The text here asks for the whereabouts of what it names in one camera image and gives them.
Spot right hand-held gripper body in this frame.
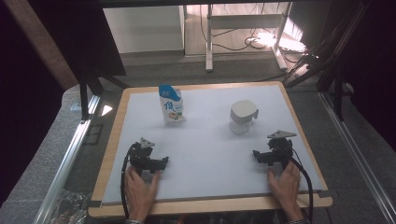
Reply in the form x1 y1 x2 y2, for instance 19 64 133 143
266 130 298 171

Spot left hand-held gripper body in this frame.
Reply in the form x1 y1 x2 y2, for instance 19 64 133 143
129 136 157 175

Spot white lidded container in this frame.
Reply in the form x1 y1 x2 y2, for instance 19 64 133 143
228 99 260 135

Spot white and blue pouch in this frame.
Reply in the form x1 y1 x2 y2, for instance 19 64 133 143
158 84 187 126

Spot person's left hand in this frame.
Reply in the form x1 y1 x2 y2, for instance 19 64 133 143
124 166 162 221

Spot person's right hand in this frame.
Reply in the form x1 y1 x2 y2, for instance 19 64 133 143
267 161 304 222

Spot white table mat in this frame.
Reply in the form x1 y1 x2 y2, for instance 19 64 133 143
101 85 323 206

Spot black floor socket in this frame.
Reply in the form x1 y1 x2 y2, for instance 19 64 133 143
82 123 105 147

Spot black metal stand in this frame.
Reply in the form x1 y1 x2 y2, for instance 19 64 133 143
77 62 131 121

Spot black tripod stand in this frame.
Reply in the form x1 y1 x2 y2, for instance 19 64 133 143
282 0 354 123

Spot clear plastic bag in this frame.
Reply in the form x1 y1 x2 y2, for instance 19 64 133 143
49 189 91 224

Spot white cabinet panel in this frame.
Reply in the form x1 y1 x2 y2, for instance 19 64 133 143
102 6 186 55

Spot brown wooden beam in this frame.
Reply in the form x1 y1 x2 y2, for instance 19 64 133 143
3 0 79 91

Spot left hand-held gripper black cable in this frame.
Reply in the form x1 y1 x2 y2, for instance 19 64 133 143
120 143 138 219

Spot hand-held gripper black cable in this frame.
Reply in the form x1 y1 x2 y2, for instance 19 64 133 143
120 143 138 219
288 148 314 224

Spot right hand-held gripper black cable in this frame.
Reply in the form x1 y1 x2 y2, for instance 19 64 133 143
288 148 314 224

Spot aluminium rail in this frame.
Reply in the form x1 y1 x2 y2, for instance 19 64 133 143
318 91 396 224
32 94 101 224

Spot black floor cables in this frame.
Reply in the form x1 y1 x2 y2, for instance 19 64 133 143
199 3 283 52

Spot white desk frame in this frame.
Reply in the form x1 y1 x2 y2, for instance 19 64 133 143
205 3 290 73

